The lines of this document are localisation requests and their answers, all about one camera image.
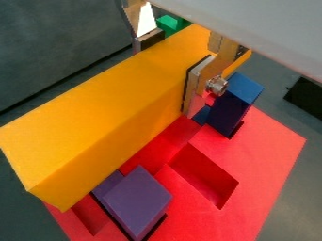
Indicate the purple block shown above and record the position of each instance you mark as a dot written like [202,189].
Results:
[135,199]

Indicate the red board with slots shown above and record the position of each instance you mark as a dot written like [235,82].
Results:
[224,179]

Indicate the green stepped arch block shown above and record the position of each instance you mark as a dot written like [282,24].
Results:
[171,24]

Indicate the black angle bracket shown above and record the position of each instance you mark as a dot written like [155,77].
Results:
[305,95]

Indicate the dark blue block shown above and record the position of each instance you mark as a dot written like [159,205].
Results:
[224,114]

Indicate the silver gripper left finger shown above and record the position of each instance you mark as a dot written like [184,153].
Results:
[138,15]

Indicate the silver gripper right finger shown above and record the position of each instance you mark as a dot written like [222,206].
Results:
[206,76]

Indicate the long yellow block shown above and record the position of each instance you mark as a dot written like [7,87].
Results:
[71,142]

